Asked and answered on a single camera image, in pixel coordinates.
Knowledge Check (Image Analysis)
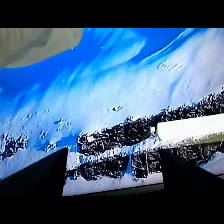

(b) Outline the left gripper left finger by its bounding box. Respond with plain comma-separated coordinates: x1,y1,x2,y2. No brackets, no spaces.
0,147,69,197

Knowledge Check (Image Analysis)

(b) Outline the white garment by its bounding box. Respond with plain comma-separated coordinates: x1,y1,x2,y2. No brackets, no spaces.
0,28,84,70

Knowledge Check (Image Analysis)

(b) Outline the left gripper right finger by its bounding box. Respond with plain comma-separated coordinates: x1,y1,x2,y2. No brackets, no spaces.
158,148,224,197

